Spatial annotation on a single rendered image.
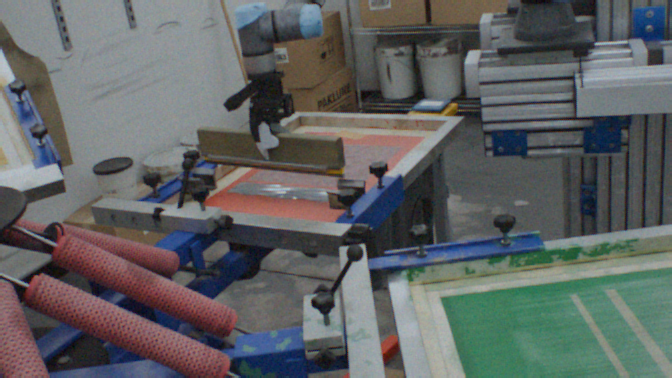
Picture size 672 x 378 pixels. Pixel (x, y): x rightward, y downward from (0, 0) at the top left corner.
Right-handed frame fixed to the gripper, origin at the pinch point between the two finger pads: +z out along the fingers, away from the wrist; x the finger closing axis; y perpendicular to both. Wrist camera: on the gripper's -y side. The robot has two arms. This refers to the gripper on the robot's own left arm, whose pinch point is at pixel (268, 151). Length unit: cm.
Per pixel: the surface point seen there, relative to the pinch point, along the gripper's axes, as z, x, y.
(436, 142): 10.3, 36.8, 28.7
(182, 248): 6.0, -39.0, 2.8
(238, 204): 13.6, -3.5, -9.8
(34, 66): 3, 95, -195
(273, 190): 13.1, 5.1, -4.5
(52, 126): 33, 95, -195
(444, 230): 57, 74, 13
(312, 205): 13.7, -0.1, 10.2
